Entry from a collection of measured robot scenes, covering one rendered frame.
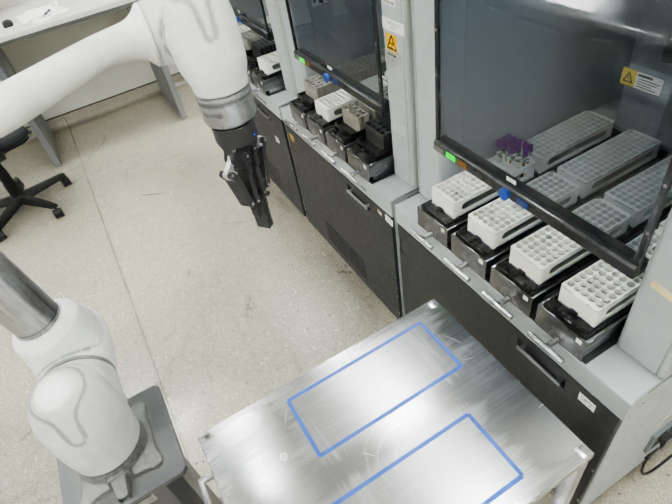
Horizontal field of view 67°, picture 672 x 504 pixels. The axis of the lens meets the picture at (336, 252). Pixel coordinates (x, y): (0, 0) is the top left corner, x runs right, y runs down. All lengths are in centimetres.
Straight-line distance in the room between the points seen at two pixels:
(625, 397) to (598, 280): 25
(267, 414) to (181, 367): 126
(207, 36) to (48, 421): 75
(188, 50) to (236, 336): 168
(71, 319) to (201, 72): 65
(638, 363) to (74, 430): 116
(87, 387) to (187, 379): 118
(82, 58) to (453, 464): 92
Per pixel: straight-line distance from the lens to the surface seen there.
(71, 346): 123
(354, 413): 106
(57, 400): 112
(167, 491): 136
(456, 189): 144
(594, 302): 119
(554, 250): 130
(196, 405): 219
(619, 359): 128
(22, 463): 244
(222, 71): 80
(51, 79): 88
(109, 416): 115
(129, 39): 94
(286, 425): 107
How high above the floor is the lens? 174
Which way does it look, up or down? 43 degrees down
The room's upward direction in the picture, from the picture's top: 11 degrees counter-clockwise
